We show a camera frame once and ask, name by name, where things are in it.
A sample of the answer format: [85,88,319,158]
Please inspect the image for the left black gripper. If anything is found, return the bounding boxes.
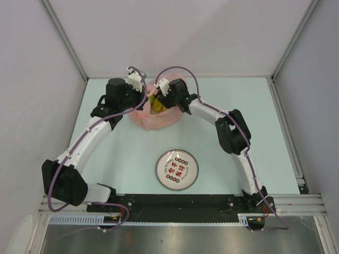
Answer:
[118,83,148,112]

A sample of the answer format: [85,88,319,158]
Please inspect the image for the pink plastic bag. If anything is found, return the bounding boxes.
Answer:
[128,79,183,130]

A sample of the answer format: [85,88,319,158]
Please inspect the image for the white printed plate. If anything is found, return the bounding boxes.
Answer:
[155,149,199,191]

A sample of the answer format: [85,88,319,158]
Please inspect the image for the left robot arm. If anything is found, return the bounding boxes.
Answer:
[42,72,147,212]

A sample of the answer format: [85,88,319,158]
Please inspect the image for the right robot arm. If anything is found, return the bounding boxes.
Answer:
[155,78,275,213]

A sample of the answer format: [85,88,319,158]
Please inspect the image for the yellow fake banana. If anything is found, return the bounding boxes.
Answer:
[151,98,167,114]

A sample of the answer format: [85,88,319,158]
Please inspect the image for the green fake pear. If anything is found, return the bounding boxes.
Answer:
[148,95,155,105]

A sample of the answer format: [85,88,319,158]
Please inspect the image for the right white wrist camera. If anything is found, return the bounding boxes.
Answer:
[153,78,170,97]

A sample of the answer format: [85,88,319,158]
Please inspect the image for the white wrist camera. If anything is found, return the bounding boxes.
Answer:
[127,66,147,93]
[153,78,170,97]

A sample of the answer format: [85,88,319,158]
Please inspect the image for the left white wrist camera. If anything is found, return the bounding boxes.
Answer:
[127,66,147,93]

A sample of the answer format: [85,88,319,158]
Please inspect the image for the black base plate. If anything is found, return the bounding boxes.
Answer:
[87,193,276,223]

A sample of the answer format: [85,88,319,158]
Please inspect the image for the white cable duct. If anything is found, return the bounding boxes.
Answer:
[49,213,265,227]

